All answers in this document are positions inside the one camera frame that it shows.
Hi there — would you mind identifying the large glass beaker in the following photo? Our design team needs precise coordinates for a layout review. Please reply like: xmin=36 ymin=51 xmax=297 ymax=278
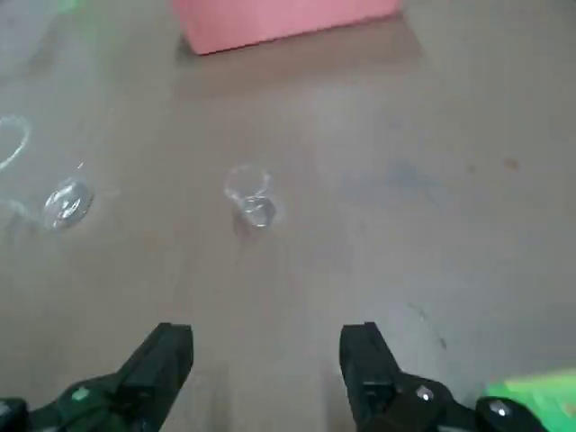
xmin=0 ymin=114 xmax=95 ymax=230

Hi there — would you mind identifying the pink plastic waste container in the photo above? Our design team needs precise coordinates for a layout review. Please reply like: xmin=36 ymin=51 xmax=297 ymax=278
xmin=173 ymin=0 xmax=404 ymax=56

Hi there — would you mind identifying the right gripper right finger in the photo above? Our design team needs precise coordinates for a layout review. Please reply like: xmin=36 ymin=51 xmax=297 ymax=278
xmin=339 ymin=320 xmax=536 ymax=432

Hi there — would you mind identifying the green tissue pack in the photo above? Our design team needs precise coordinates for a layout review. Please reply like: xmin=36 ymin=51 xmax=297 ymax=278
xmin=485 ymin=366 xmax=576 ymax=432

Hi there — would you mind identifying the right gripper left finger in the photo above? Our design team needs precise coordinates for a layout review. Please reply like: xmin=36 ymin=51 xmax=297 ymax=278
xmin=0 ymin=321 xmax=195 ymax=432

